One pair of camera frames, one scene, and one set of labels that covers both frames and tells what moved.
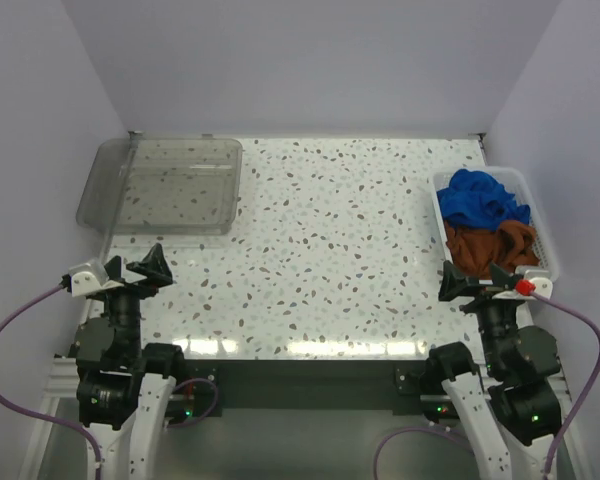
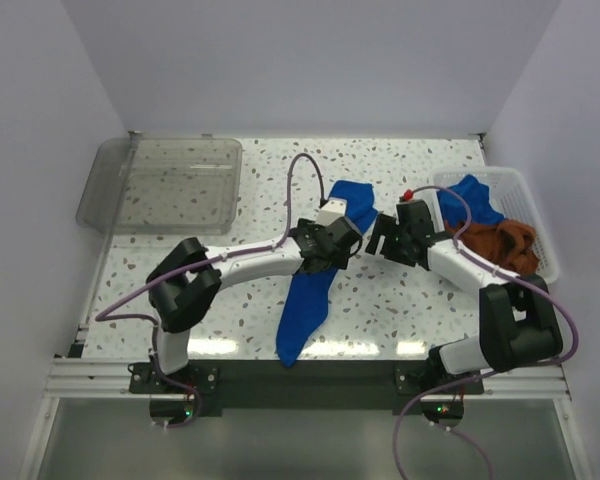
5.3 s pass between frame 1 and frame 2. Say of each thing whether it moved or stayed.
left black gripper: moved
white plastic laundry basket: stayed
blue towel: moved
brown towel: stayed
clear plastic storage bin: stayed
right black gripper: moved
